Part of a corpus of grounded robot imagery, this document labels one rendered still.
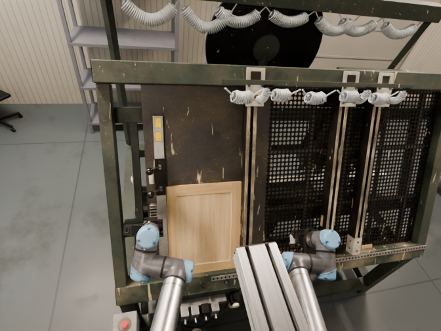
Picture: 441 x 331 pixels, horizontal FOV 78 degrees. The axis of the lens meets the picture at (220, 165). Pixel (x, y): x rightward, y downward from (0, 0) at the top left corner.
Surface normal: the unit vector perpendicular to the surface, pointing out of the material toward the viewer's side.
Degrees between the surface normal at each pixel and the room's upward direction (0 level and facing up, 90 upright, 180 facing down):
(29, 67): 90
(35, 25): 90
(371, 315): 0
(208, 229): 57
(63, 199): 0
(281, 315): 0
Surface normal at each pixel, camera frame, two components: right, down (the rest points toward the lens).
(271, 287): 0.14, -0.69
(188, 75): 0.24, 0.23
